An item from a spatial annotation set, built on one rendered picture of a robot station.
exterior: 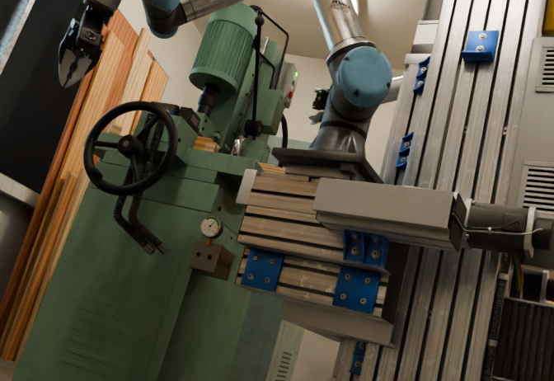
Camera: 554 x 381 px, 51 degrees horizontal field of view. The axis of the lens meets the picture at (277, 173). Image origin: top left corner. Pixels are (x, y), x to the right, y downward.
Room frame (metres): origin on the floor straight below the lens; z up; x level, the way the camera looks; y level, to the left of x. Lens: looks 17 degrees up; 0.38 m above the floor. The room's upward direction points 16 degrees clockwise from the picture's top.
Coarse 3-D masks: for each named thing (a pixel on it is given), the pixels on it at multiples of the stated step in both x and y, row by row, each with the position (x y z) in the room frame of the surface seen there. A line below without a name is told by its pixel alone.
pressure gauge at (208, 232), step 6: (210, 216) 1.61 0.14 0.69; (204, 222) 1.62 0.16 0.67; (210, 222) 1.61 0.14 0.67; (216, 222) 1.61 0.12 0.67; (204, 228) 1.61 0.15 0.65; (210, 228) 1.61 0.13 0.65; (216, 228) 1.60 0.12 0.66; (222, 228) 1.61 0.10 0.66; (204, 234) 1.61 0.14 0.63; (210, 234) 1.61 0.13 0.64; (216, 234) 1.61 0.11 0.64; (210, 240) 1.63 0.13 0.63
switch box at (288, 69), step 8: (288, 64) 2.12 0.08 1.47; (288, 72) 2.11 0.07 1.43; (280, 80) 2.12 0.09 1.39; (288, 80) 2.11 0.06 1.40; (296, 80) 2.18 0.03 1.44; (272, 88) 2.13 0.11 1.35; (280, 88) 2.12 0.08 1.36; (288, 88) 2.12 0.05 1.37; (288, 96) 2.15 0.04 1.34; (288, 104) 2.17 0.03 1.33
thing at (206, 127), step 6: (198, 114) 1.86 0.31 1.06; (204, 114) 1.85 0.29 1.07; (204, 120) 1.87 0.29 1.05; (210, 120) 1.91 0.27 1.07; (204, 126) 1.88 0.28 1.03; (210, 126) 1.92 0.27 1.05; (204, 132) 1.89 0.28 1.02; (210, 132) 1.93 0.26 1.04; (216, 132) 1.97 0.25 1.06; (210, 138) 1.94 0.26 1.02
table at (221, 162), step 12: (84, 144) 1.85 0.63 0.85; (156, 156) 1.72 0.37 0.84; (180, 156) 1.66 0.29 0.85; (192, 156) 1.72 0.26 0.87; (204, 156) 1.71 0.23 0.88; (216, 156) 1.70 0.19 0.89; (228, 156) 1.68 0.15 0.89; (204, 168) 1.70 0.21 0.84; (216, 168) 1.69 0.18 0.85; (228, 168) 1.68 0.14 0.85; (240, 168) 1.67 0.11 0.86; (252, 168) 1.65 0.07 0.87; (228, 180) 1.75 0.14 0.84; (240, 180) 1.71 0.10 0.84
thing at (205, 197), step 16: (112, 176) 1.80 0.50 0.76; (176, 176) 1.74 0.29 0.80; (144, 192) 1.76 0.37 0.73; (160, 192) 1.74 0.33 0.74; (176, 192) 1.72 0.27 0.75; (192, 192) 1.71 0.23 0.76; (208, 192) 1.69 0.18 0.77; (224, 192) 1.73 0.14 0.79; (192, 208) 1.70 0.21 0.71; (208, 208) 1.69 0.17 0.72; (224, 208) 1.77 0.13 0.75; (240, 208) 1.88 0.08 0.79; (224, 224) 1.81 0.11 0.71; (240, 224) 1.92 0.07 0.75
